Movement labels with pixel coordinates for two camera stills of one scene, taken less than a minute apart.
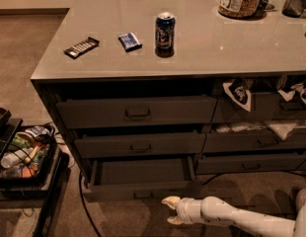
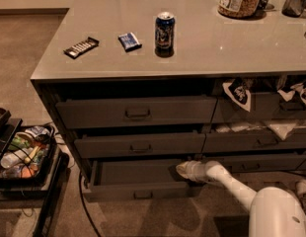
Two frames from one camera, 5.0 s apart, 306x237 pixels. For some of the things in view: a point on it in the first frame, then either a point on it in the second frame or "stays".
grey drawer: (141, 180) stays
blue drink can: (165, 24) stays
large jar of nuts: (240, 1) stays
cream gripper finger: (171, 201) -> (183, 170)
